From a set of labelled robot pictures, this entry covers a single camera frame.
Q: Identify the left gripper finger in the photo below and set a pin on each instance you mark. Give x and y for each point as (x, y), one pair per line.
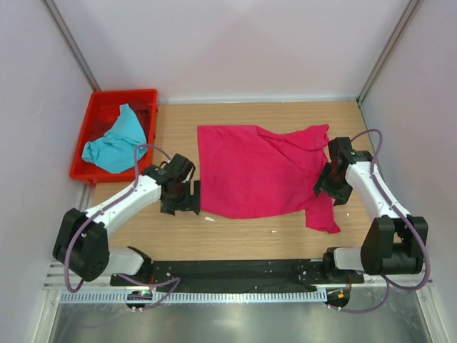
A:
(169, 211)
(196, 198)

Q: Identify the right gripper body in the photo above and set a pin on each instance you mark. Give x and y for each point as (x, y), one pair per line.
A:
(333, 184)

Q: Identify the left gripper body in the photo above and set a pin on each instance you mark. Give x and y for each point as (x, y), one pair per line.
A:
(181, 199)

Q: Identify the pink t-shirt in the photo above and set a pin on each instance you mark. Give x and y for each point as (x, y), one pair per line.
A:
(248, 172)

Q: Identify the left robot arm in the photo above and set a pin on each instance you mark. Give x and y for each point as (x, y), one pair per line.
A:
(82, 244)

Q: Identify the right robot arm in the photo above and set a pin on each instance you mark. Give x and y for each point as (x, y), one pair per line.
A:
(395, 241)

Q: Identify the turquoise t-shirt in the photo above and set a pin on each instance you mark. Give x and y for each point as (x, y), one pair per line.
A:
(114, 151)

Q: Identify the red plastic bin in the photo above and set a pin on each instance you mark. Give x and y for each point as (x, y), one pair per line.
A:
(101, 113)

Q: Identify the right round black connector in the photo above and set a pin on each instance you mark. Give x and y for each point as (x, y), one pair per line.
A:
(337, 298)

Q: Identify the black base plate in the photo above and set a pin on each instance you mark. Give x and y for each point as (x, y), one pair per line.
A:
(246, 276)

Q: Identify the white slotted cable duct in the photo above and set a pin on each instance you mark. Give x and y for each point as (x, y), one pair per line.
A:
(118, 296)

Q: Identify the aluminium front rail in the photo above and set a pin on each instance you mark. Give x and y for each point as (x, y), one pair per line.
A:
(239, 277)

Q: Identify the right aluminium corner post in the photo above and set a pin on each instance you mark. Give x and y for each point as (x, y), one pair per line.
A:
(394, 38)

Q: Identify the aluminium corner post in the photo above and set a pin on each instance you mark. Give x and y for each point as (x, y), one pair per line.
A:
(394, 38)
(71, 43)

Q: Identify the left aluminium corner post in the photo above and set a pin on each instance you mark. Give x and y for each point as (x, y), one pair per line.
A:
(71, 43)

